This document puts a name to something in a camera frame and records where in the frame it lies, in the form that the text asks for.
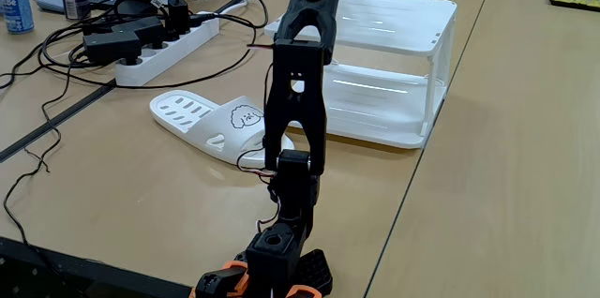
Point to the black power adapter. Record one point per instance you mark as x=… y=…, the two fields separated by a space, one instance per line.
x=110 y=45

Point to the white power strip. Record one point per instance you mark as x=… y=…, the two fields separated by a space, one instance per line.
x=154 y=61

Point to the white plastic shoe rack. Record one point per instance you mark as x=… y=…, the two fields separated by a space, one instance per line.
x=389 y=115

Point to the blue drink can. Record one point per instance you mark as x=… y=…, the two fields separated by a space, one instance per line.
x=18 y=7

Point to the grey computer mouse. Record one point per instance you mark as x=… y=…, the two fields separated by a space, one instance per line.
x=49 y=3

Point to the black plug charger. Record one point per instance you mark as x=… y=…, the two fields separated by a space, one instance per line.
x=178 y=17

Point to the black adapter with green light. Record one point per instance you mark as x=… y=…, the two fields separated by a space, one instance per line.
x=140 y=28

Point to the white slipper with dog print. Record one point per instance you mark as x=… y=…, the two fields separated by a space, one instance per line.
x=211 y=129

